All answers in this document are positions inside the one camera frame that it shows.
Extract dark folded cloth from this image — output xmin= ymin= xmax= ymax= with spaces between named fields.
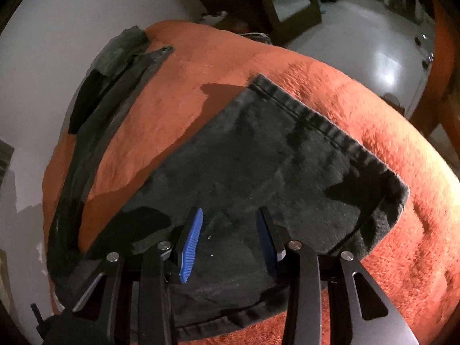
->
xmin=68 ymin=27 xmax=150 ymax=133

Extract dark grey denim pants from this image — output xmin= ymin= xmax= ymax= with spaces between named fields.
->
xmin=47 ymin=45 xmax=410 ymax=342

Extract wooden framed mirror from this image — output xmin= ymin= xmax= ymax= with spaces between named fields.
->
xmin=248 ymin=0 xmax=322 ymax=44

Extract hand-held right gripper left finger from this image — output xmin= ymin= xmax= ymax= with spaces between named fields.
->
xmin=43 ymin=207 xmax=204 ymax=345

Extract orange-brown wooden furniture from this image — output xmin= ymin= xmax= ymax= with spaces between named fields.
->
xmin=410 ymin=0 xmax=460 ymax=144

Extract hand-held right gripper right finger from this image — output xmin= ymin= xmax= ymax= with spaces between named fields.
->
xmin=256 ymin=206 xmax=419 ymax=345

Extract orange fuzzy blanket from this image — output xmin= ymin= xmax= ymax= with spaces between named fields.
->
xmin=41 ymin=20 xmax=460 ymax=345

